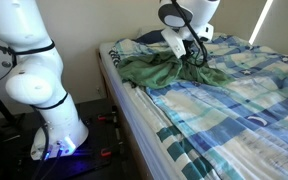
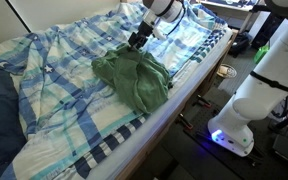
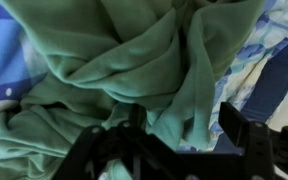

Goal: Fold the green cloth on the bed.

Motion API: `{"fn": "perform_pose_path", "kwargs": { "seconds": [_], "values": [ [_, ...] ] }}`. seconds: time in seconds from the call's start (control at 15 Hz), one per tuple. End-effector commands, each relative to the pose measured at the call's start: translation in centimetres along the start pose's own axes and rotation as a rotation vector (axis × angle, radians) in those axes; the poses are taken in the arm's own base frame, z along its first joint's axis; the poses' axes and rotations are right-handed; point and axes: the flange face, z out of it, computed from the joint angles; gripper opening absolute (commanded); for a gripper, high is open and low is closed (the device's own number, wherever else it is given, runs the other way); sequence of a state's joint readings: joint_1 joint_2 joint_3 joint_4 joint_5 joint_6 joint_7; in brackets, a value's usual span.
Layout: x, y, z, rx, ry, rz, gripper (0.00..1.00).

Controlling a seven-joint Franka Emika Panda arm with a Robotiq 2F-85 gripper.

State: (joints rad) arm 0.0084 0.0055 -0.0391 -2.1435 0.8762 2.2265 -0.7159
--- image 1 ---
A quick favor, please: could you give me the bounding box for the white mattress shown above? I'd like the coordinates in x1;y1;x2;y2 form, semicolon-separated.
98;41;175;180

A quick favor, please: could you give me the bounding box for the dark blue pillow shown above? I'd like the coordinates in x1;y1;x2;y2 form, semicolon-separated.
133;29;167;45

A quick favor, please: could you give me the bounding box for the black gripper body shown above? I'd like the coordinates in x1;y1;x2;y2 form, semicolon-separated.
183;39;203;63

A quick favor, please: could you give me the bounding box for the red black clamp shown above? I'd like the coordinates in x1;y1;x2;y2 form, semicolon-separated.
99;141;124;158
97;112;119;123

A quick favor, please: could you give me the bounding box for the wooden bed frame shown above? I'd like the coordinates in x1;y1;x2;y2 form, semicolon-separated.
96;49;155;180

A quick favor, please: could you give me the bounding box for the black base cable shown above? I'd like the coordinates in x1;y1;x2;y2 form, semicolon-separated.
30;106;53;180

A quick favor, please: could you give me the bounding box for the green cloth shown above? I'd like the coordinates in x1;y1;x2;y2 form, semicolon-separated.
117;49;236;90

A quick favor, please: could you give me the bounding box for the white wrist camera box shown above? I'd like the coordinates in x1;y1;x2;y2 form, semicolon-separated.
160;27;187;60

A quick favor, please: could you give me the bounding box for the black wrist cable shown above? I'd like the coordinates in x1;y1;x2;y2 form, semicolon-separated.
169;0;209;68

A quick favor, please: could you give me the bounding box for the blue plaid duvet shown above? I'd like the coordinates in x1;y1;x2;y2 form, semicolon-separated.
108;31;288;180

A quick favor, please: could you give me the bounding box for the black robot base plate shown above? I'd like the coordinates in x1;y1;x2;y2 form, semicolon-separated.
2;99;127;180

